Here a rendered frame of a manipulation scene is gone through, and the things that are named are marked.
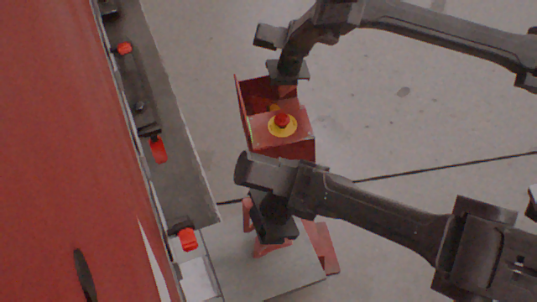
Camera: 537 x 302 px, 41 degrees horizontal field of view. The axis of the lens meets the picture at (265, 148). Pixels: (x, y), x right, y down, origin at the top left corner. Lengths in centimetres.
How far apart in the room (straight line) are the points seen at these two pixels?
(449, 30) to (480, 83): 173
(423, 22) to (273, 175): 35
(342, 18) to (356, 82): 171
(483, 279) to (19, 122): 63
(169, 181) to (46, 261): 141
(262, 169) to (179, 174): 51
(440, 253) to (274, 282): 53
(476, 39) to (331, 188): 37
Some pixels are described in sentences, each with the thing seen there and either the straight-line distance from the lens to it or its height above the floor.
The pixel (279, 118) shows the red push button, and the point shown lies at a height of 81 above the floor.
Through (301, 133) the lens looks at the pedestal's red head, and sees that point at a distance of 173.
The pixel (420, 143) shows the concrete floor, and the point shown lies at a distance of 270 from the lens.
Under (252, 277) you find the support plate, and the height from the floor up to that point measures 100.
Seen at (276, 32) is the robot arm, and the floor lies 100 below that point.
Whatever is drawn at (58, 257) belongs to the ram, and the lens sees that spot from 18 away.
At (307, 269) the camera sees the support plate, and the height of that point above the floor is 100.
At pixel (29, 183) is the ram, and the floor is 202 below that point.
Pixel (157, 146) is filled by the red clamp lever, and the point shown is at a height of 121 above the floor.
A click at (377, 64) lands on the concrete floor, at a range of 294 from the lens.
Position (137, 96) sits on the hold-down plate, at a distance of 170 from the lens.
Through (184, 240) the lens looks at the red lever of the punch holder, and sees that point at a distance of 98.
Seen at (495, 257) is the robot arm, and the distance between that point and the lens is 76.
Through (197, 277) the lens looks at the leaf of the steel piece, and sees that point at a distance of 130.
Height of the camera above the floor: 216
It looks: 54 degrees down
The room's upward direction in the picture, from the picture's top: 7 degrees counter-clockwise
